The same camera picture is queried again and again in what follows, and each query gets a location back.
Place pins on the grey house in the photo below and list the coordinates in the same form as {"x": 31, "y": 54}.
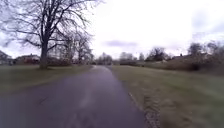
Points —
{"x": 4, "y": 58}

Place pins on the distant group of trees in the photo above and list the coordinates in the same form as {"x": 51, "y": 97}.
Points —
{"x": 126, "y": 56}

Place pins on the brown low house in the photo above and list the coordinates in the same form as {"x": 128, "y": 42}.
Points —
{"x": 28, "y": 59}

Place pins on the dark wet asphalt path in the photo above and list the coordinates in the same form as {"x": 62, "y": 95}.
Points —
{"x": 90, "y": 96}

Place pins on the brown bushes on bank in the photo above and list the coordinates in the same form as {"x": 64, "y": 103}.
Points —
{"x": 196, "y": 63}

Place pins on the green grass field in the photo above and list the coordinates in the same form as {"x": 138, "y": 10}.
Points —
{"x": 176, "y": 96}
{"x": 30, "y": 76}

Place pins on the group of small bare trees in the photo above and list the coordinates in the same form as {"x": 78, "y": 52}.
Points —
{"x": 80, "y": 50}

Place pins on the large bare tree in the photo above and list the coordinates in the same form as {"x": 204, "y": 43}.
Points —
{"x": 43, "y": 53}

